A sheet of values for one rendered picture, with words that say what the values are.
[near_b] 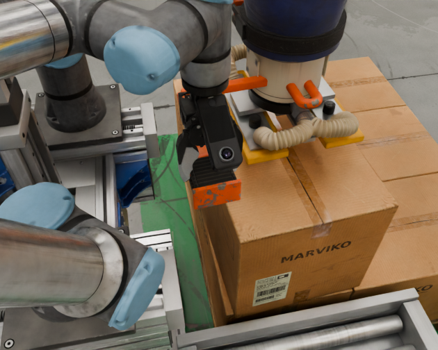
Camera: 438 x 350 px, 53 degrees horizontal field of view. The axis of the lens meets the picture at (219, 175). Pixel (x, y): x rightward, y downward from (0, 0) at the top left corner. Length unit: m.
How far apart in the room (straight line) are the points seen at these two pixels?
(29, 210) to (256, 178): 0.60
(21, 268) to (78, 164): 0.76
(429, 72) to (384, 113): 1.44
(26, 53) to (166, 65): 0.15
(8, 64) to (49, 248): 0.20
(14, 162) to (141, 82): 0.43
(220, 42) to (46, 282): 0.36
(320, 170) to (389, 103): 1.01
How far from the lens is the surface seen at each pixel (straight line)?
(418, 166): 1.85
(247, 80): 0.99
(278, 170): 1.13
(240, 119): 1.06
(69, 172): 1.17
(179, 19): 0.53
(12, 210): 0.70
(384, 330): 1.40
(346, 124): 0.99
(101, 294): 0.57
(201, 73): 0.62
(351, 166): 1.18
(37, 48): 0.54
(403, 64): 3.47
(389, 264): 1.52
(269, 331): 1.29
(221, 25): 0.58
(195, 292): 1.98
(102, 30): 0.55
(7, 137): 0.84
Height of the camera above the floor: 1.76
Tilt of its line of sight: 48 degrees down
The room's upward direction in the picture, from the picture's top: straight up
